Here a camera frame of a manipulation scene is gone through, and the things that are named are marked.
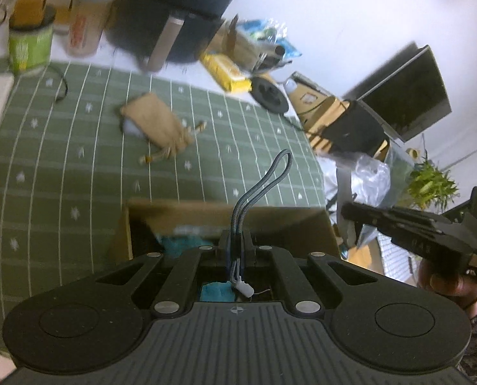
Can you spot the shaker bottle with grey lid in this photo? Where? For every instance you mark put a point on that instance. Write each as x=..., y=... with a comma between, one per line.
x=86, y=20

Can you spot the cardboard box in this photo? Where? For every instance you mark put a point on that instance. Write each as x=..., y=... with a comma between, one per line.
x=294, y=228

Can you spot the green label jar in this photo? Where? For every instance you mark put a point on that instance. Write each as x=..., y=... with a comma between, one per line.
x=28, y=48

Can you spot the black monitor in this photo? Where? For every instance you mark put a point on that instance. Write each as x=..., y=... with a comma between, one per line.
x=407, y=92

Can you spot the black kettle base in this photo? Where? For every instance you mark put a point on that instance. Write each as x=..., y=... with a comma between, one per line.
x=268, y=94

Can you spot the teal cloth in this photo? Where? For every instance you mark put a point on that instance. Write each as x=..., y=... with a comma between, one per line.
x=178, y=246

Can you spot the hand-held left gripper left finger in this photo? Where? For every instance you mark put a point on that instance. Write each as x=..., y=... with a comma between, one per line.
x=227, y=248

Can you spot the blue snack packet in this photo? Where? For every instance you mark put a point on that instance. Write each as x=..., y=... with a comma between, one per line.
x=288, y=46
x=252, y=27

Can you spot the black bag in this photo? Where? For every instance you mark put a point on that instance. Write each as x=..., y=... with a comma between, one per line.
x=355, y=128

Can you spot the green potted plant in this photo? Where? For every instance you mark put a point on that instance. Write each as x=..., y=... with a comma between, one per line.
x=431, y=184

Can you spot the cardboard tube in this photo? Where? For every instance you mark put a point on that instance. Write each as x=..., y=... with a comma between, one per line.
x=274, y=54

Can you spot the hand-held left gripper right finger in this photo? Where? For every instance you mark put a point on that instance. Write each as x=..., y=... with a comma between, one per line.
x=243, y=248

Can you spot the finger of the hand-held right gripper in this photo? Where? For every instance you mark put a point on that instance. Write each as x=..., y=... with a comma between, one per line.
x=423, y=240
x=391, y=216

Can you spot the green checked tablecloth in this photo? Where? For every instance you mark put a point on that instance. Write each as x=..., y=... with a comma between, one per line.
x=62, y=168

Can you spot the person's right hand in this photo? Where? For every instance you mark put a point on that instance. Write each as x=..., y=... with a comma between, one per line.
x=443, y=280

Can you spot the wooden chair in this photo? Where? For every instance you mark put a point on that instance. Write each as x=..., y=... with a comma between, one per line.
x=326, y=108

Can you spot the clear plastic bag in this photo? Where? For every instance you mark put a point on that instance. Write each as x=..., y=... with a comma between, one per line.
x=363, y=176

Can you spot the yellow wet wipes pack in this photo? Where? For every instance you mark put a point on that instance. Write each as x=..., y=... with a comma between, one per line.
x=226, y=72

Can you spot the black air fryer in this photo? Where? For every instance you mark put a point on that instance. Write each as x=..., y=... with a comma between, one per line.
x=150, y=8

